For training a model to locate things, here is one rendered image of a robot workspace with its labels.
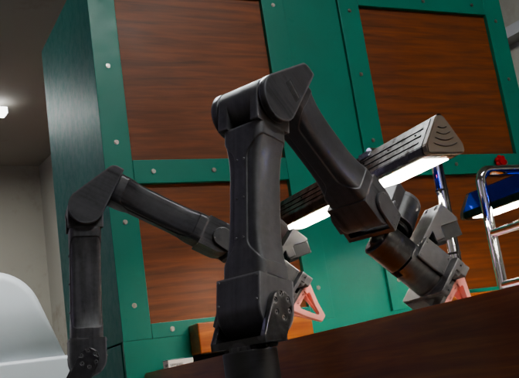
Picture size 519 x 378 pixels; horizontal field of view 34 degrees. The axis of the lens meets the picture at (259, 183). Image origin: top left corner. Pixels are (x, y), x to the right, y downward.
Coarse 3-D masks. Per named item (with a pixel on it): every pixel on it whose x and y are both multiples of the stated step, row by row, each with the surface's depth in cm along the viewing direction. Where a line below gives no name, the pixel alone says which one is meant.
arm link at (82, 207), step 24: (120, 168) 152; (96, 192) 150; (120, 192) 152; (144, 192) 154; (72, 216) 148; (96, 216) 149; (144, 216) 154; (168, 216) 155; (192, 216) 155; (192, 240) 155
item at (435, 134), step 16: (416, 128) 150; (432, 128) 145; (448, 128) 146; (384, 144) 160; (400, 144) 153; (416, 144) 147; (432, 144) 144; (448, 144) 145; (368, 160) 163; (384, 160) 155; (400, 160) 150; (416, 160) 147; (384, 176) 156; (304, 192) 187; (320, 192) 178; (288, 208) 191; (304, 208) 182; (320, 208) 177; (288, 224) 190
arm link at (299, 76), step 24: (288, 72) 108; (312, 72) 113; (264, 96) 103; (288, 96) 107; (312, 96) 114; (216, 120) 108; (288, 120) 105; (312, 120) 113; (288, 144) 115; (312, 144) 114; (336, 144) 116; (312, 168) 117; (336, 168) 116; (360, 168) 119; (336, 192) 118; (360, 192) 117; (336, 216) 121; (360, 216) 119
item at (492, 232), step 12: (492, 168) 197; (504, 168) 199; (516, 168) 200; (480, 180) 195; (480, 192) 195; (480, 204) 195; (492, 216) 193; (492, 228) 193; (504, 228) 188; (516, 228) 185; (492, 240) 192; (492, 252) 192; (504, 276) 190
